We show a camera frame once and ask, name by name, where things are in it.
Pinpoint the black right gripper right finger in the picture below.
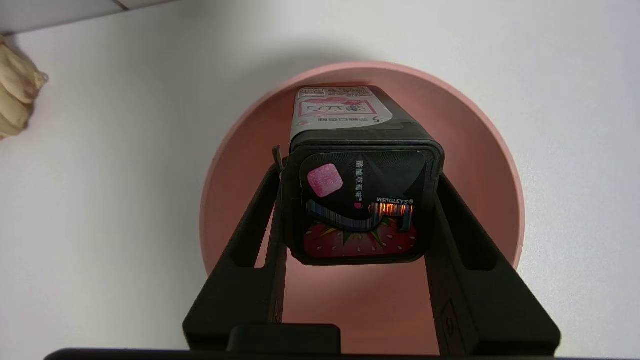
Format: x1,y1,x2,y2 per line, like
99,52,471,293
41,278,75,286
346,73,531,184
423,172,562,357

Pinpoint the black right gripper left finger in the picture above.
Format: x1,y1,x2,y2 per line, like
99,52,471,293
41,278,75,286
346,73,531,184
182,145,293,352

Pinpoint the black chewing gum tin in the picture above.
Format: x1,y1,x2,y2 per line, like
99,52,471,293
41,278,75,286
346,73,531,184
280,85,445,266

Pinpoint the pink bowl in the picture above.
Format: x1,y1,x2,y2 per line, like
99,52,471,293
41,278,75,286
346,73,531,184
199,61,525,357

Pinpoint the striped bread roll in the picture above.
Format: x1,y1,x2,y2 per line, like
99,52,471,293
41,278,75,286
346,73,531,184
0,36,49,141

